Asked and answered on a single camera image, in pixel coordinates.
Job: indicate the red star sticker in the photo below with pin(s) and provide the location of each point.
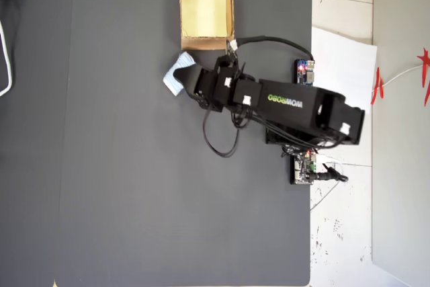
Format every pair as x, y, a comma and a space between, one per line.
426, 65

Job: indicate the black power plug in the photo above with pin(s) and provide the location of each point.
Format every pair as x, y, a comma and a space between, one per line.
327, 176

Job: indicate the narrow red sticker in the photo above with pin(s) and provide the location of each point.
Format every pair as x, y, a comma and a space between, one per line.
379, 87

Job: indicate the dark grey table mat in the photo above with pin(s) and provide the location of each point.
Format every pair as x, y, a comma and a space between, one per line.
151, 183

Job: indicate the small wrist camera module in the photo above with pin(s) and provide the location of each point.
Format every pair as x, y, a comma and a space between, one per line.
231, 52

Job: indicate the white green circuit board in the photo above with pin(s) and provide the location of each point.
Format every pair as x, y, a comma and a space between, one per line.
304, 169

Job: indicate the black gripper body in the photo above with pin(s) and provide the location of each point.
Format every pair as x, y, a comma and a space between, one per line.
215, 90

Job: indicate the blue white cloth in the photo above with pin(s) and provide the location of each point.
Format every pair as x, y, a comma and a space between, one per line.
183, 61

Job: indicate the open cardboard box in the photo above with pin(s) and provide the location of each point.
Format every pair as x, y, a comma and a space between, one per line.
206, 43

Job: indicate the blue circuit board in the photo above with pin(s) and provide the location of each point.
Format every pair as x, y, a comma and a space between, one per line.
305, 70

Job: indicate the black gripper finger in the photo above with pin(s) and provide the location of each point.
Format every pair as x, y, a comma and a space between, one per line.
186, 72
192, 96

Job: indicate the white paper sheet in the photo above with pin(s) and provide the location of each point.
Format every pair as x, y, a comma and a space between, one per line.
342, 62

